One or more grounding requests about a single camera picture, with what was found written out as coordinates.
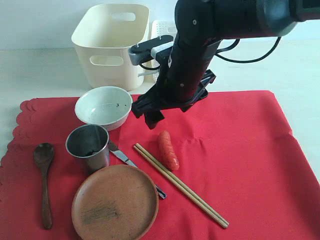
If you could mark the dark wooden spoon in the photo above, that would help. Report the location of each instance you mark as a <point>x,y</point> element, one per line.
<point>43,156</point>

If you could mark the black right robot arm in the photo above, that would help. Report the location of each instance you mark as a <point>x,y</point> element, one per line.
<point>200,22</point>

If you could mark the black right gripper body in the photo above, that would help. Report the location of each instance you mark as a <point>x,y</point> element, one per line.
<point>182,80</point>

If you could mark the brown clay plate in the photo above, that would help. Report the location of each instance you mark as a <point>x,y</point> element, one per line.
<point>118,202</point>

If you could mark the pale green ceramic bowl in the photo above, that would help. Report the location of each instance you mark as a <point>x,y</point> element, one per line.
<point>107,106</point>

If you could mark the cream plastic tub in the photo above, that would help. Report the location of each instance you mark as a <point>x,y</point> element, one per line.
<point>102,40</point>

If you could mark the red sausage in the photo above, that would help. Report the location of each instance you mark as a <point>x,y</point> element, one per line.
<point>168,157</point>

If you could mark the wooden chopstick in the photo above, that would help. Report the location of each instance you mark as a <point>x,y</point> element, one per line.
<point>180,187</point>
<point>185,185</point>

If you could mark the metal table knife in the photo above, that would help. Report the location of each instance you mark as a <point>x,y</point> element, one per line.
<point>113,148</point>

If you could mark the white perforated plastic basket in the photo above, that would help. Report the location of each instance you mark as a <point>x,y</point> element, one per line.
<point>160,28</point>

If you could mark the stainless steel cup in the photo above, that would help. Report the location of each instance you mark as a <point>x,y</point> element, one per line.
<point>89,145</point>

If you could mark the red tablecloth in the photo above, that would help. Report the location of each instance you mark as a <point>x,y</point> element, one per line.
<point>236,150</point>

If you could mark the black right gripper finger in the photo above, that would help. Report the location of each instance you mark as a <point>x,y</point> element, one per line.
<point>152,118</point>

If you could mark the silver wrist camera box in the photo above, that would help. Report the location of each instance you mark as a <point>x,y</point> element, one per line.
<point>145,51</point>

